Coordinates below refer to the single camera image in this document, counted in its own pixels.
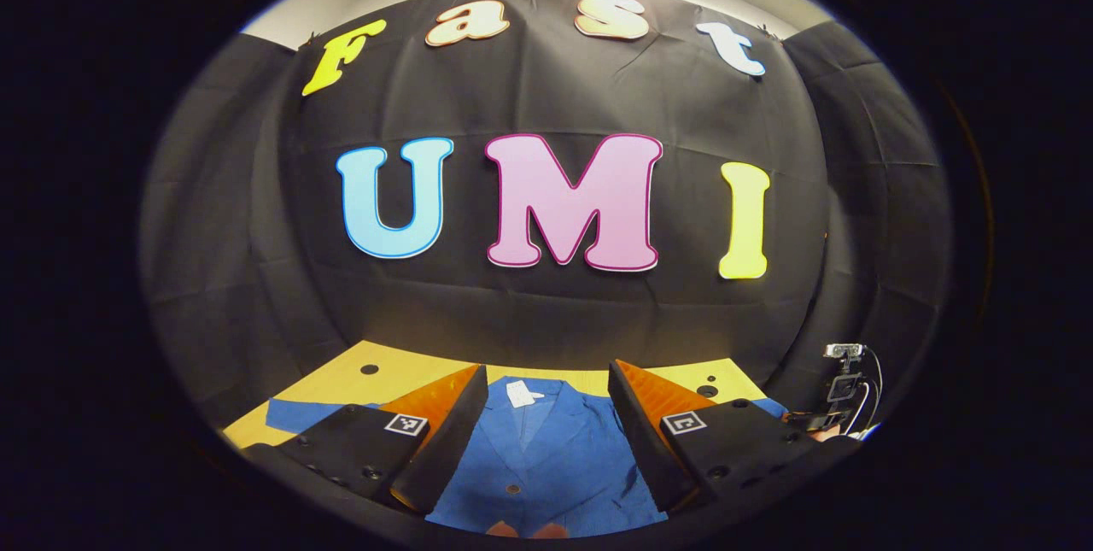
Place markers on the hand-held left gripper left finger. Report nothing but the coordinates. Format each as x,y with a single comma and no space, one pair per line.
448,440

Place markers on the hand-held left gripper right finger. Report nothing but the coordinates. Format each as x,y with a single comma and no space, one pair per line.
640,440

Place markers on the black backdrop cloth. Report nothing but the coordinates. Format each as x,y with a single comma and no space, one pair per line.
555,312

